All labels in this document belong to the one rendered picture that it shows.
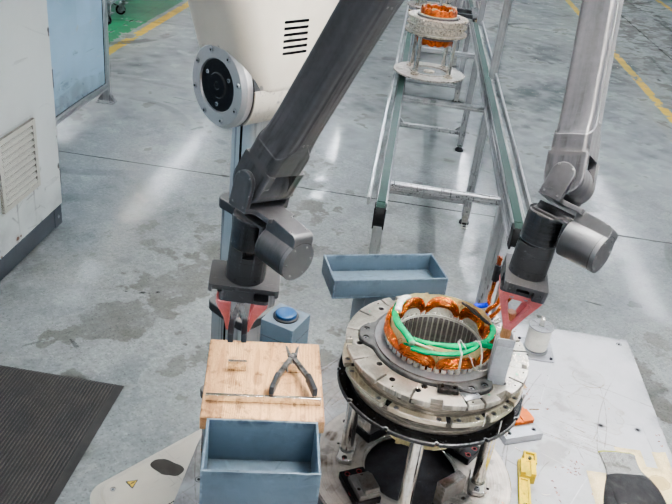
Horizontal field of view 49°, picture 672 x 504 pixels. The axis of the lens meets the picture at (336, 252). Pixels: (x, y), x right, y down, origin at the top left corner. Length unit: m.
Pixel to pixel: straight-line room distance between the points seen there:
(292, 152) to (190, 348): 2.17
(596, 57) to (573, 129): 0.11
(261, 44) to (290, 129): 0.40
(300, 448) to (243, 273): 0.30
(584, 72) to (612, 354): 1.02
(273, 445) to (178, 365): 1.82
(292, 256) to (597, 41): 0.55
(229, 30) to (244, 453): 0.70
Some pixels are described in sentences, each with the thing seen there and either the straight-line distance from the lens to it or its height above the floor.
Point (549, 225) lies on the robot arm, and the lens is 1.11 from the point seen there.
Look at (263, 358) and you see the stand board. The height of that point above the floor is 1.07.
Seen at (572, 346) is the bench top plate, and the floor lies 0.78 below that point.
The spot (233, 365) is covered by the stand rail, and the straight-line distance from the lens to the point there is 1.24.
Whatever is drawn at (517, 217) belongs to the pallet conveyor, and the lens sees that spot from 2.68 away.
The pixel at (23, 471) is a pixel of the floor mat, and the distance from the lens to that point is 2.62.
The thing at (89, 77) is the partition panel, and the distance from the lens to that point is 5.49.
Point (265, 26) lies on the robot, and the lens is 1.32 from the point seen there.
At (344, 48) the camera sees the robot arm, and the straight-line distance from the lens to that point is 0.89.
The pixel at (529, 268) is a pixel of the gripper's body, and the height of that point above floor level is 1.32.
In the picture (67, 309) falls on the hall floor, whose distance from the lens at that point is 3.34.
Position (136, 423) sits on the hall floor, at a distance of 2.75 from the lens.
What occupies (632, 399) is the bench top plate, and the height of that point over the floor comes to 0.78.
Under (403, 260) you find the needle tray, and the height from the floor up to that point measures 1.05.
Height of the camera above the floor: 1.84
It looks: 29 degrees down
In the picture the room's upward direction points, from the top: 7 degrees clockwise
